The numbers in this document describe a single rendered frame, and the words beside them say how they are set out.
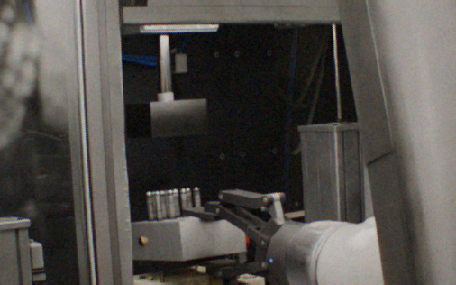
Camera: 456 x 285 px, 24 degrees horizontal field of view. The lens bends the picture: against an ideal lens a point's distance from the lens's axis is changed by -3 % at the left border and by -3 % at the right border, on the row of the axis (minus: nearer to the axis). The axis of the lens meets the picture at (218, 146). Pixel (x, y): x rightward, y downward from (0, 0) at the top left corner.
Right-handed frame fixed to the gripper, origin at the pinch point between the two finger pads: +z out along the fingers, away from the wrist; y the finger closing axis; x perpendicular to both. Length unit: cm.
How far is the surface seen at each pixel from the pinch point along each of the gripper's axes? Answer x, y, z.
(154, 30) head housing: 3.9, 25.7, 4.5
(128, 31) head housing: 5.8, 25.7, 7.7
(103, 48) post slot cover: 20.6, 23.6, -12.1
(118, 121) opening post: 19.3, 16.0, -12.5
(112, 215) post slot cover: 20.7, 6.4, -12.9
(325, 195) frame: -24.8, 2.2, 6.2
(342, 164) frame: -25.8, 6.6, 3.8
